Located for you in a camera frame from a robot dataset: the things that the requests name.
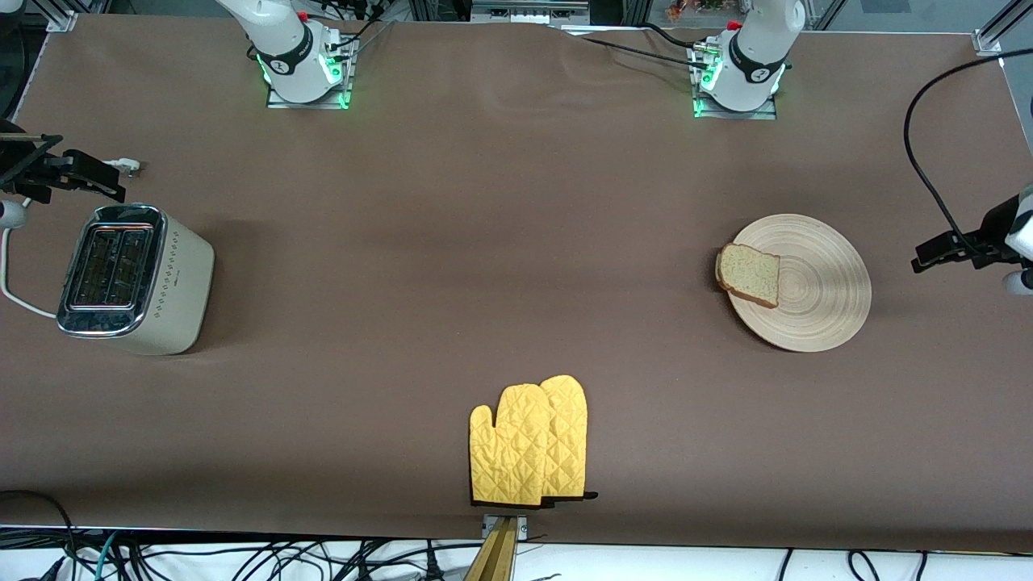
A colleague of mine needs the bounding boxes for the round light wooden plate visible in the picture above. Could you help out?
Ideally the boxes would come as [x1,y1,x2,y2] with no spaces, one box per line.
[724,213,872,353]

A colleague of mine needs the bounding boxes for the brown crust bread slice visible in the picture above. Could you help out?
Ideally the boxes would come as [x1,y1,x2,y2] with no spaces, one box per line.
[714,243,781,310]

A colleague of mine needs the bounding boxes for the cream and chrome toaster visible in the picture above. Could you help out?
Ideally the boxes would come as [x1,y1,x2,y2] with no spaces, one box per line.
[55,203,216,357]

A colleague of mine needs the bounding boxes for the yellow quilted oven mitt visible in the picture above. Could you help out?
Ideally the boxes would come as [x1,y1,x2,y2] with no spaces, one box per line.
[469,383,554,508]
[539,374,600,503]

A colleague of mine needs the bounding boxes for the grey equipment box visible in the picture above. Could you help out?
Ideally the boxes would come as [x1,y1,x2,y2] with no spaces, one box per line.
[470,0,592,25]

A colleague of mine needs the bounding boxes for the brass coloured metal bar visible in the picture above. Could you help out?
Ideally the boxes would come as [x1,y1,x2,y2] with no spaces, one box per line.
[464,516,519,581]

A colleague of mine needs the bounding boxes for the white toaster power cable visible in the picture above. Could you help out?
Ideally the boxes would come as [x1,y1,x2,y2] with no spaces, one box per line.
[0,157,142,318]

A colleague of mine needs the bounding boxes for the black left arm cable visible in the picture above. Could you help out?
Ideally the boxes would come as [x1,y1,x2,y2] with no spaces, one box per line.
[903,48,1033,259]

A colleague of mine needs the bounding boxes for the aluminium table frame profile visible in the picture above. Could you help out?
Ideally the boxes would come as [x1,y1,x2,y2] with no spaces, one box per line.
[972,0,1033,154]

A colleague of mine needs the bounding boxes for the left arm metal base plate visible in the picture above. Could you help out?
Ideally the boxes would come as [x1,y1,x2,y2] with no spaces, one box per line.
[692,44,780,120]

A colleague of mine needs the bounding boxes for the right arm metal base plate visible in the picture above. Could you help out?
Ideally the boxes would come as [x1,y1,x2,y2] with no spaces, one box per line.
[266,32,356,110]

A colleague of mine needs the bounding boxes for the black right base supply cable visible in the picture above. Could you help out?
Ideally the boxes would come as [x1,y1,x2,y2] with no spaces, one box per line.
[323,0,396,57]

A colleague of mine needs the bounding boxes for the black base supply cable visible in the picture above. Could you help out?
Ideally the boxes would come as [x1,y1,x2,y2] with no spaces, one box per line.
[323,0,396,57]
[565,23,719,72]

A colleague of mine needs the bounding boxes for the black left base supply cable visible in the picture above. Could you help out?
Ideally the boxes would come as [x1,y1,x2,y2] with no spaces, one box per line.
[565,23,719,72]

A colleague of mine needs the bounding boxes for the teal floor cable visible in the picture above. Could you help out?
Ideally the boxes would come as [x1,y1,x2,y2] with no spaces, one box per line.
[95,531,122,580]

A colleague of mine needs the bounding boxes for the small silver mounting bracket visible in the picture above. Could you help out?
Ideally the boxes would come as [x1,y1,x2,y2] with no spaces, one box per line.
[482,514,529,540]

